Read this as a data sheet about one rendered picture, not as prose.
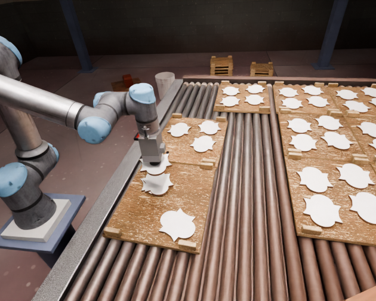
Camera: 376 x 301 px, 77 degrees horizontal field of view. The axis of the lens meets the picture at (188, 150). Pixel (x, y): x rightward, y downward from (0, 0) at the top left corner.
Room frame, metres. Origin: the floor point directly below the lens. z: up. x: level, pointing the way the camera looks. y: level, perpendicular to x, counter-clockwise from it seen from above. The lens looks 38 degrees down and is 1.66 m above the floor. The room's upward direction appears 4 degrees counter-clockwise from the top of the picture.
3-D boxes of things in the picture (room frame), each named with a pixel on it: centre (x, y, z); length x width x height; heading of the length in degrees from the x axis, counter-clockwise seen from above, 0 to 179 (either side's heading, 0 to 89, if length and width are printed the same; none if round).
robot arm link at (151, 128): (0.70, 0.13, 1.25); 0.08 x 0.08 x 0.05
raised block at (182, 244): (0.42, 0.03, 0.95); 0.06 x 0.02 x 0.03; 75
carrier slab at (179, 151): (1.04, -0.02, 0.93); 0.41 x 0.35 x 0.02; 163
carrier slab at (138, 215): (0.64, 0.10, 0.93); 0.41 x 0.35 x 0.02; 165
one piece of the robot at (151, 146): (0.69, 0.12, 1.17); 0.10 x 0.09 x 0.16; 83
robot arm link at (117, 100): (0.70, 0.23, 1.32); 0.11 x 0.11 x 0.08; 81
